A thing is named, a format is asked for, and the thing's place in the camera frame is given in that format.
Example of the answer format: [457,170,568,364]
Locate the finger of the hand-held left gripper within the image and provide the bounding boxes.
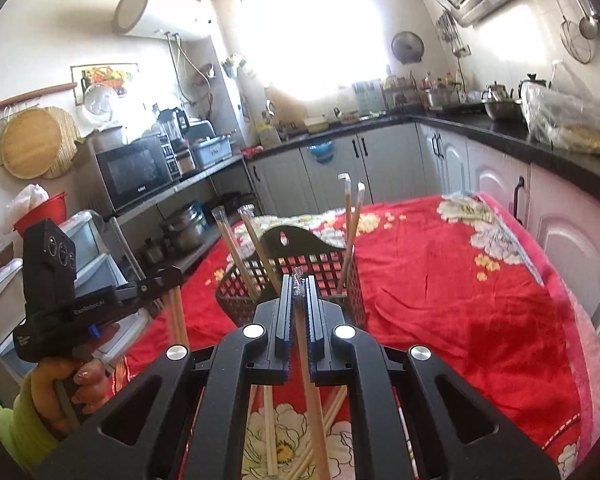
[112,266,185,311]

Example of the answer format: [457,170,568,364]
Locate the clear plastic bag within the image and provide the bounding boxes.
[519,60,600,156]

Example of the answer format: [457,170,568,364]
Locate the wooden rolling pin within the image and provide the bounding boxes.
[0,81,78,118]

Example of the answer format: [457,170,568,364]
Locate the white round plastic cover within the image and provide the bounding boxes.
[82,83,118,127]

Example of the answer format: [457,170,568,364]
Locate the black kitchen countertop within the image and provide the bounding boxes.
[242,112,600,196]

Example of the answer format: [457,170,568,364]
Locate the wooden cutting board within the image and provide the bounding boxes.
[265,85,306,133]

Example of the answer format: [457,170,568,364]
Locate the round woven tray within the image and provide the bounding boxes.
[42,106,83,179]

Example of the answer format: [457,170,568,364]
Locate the kitchen window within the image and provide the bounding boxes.
[235,0,396,91]

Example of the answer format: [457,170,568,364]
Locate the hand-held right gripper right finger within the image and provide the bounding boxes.
[305,275,563,480]

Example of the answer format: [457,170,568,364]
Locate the white water heater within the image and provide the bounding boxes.
[114,0,216,41]

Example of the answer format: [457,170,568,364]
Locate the steel stock pot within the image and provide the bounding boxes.
[425,85,463,110]

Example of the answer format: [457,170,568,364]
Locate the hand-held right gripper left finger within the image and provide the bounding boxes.
[40,274,296,480]

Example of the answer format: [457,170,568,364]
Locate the person's left forearm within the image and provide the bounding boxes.
[0,372,61,471]

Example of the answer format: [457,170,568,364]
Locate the fruit wall picture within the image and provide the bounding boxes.
[71,62,140,106]

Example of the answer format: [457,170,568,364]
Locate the round bamboo board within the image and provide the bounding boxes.
[0,107,63,178]

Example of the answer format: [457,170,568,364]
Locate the small steel pot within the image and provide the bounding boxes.
[142,237,168,266]

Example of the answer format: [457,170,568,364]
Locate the black blender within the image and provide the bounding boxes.
[152,107,191,153]

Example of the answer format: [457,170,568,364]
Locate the hanging metal ladles set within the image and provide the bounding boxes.
[545,0,595,65]

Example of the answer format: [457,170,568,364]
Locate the lidded steel pot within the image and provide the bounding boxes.
[481,80,525,122]

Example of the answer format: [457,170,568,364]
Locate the stacked steel pots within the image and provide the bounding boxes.
[160,202,208,253]

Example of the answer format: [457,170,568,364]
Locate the white plastic bag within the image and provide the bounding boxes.
[5,183,51,221]

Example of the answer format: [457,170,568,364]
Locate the grey plastic drawer unit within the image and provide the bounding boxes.
[0,210,146,366]

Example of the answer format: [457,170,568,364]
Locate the person's left hand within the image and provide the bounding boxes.
[30,322,123,436]

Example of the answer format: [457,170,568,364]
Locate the small black wall fan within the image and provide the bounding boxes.
[391,31,426,65]

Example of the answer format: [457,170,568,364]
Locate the teal cutlery rack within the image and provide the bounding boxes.
[352,79,383,113]

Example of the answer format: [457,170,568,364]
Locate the metal shelf table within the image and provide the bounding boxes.
[107,155,246,281]

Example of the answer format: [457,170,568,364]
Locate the red floral blanket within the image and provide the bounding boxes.
[107,192,600,480]

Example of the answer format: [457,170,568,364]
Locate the grey plastic utensil basket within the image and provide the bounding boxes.
[215,225,368,331]

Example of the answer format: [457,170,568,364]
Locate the red plastic basin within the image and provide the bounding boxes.
[12,192,68,236]

